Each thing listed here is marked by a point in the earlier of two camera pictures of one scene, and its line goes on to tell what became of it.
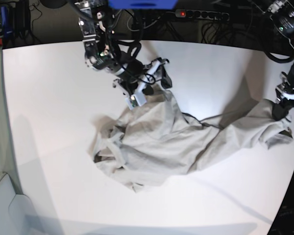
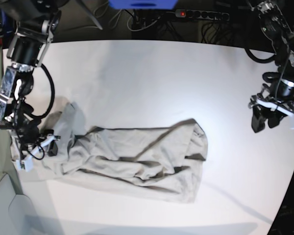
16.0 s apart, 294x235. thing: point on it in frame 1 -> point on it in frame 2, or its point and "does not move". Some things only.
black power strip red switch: [221, 16] does not move
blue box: [143, 4] does not move
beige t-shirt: [153, 143] -> [159, 163]
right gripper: [292, 83] -> [260, 104]
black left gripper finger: [162, 75] -> [53, 149]
